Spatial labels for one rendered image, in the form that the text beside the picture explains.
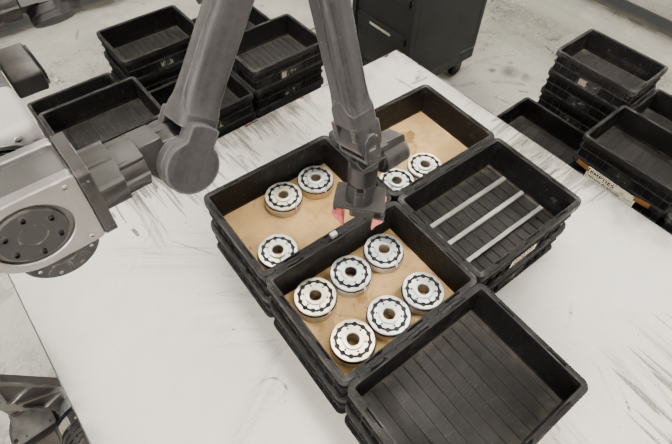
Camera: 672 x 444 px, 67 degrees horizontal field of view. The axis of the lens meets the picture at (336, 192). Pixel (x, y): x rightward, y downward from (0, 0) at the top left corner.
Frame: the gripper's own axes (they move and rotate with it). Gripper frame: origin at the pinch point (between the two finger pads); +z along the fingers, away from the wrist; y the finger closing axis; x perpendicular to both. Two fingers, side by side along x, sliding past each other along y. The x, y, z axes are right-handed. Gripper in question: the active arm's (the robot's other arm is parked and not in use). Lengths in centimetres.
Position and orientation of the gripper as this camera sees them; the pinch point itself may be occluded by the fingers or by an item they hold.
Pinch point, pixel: (357, 223)
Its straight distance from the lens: 110.0
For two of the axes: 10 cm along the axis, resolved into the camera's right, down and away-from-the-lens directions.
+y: -9.9, -1.3, 0.7
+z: -0.3, 6.4, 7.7
